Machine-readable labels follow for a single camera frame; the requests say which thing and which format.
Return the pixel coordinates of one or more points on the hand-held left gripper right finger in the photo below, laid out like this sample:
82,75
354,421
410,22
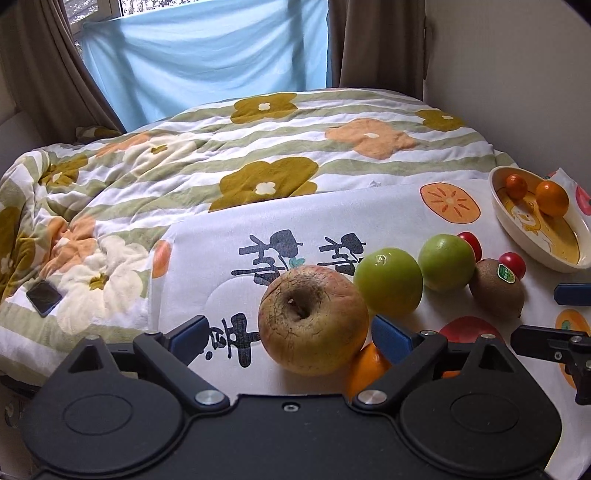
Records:
392,337

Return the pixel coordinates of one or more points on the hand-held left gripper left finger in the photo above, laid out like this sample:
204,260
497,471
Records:
189,334

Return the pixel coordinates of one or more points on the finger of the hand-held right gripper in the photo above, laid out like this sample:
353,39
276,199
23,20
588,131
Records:
572,294
540,341

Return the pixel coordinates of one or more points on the orange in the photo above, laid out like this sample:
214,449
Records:
364,369
551,198

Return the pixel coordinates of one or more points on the green apple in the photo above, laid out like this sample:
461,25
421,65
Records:
390,281
445,263

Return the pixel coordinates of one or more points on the red tomato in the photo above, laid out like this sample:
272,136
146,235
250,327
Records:
474,244
513,263

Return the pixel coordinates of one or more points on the brown kiwi with green sticker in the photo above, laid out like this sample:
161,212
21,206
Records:
491,293

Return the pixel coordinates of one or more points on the wrinkled yellow-red apple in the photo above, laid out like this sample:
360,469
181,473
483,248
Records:
314,323

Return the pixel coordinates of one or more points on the cream bowl with duck print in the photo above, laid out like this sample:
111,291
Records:
508,217

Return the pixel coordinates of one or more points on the white persimmon print cloth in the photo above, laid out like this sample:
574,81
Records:
221,258

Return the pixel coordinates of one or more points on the small tangerine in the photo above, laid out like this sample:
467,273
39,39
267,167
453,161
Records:
516,186

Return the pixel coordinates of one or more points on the black smartphone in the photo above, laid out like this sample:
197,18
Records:
44,297

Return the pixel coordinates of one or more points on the floral striped blanket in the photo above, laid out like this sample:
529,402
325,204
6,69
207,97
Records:
277,138

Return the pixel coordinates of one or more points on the light blue sheet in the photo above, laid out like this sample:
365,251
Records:
207,60

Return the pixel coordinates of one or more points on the brown curtain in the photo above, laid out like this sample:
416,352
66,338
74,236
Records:
378,46
41,60

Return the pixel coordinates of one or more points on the window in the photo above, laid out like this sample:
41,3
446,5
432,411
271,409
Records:
87,7

